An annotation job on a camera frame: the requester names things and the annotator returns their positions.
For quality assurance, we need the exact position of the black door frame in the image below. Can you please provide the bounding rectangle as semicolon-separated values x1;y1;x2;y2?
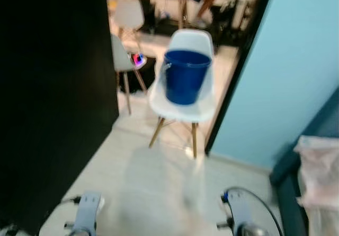
205;0;277;155

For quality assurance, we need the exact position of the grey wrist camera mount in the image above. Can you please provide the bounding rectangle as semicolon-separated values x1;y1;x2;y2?
70;191;104;236
221;189;256;236

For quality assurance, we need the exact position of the dark floor rug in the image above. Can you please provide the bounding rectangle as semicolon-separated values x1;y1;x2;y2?
118;56;158;95

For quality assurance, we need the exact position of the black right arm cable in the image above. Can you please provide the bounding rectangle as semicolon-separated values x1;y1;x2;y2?
227;187;285;236

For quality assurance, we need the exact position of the blue plastic bucket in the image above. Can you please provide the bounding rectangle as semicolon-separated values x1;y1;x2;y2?
163;49;212;105

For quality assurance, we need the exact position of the pink patterned pillow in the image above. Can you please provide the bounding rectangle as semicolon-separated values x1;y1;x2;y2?
293;135;339;236

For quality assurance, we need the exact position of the small colourful lit device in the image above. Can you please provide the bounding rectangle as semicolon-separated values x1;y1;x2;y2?
132;53;147;68

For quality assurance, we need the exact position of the black wardrobe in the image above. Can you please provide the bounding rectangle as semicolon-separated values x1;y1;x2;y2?
0;0;120;232

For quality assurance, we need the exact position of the white chair with wooden legs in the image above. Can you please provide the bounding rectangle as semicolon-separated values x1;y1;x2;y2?
114;0;145;37
148;29;218;158
110;34;149;115

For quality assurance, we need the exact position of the teal upholstered bed frame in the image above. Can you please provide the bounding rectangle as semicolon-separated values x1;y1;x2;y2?
269;88;339;236

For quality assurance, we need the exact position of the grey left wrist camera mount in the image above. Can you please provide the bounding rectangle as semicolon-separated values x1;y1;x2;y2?
70;191;104;236

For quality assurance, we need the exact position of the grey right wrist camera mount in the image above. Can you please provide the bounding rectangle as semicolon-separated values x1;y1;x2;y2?
221;189;256;236

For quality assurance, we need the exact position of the wooden table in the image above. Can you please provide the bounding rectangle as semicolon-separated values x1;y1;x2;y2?
121;0;191;30

